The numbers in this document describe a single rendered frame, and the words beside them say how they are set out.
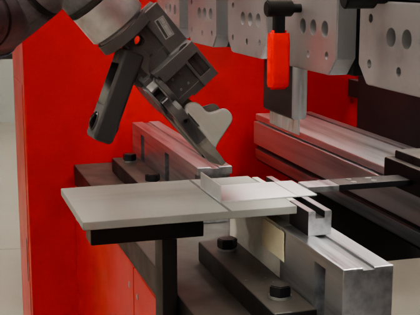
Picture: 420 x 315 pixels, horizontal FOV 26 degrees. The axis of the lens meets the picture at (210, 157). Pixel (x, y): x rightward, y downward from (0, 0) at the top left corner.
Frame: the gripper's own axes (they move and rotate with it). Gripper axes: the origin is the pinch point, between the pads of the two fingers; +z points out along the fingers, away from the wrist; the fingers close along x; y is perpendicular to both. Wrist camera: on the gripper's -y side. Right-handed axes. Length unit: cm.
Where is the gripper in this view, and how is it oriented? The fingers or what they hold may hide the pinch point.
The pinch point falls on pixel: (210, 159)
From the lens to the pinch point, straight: 115.4
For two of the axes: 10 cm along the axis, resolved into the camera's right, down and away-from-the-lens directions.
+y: 7.3, -6.7, 1.0
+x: -2.9, -1.9, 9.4
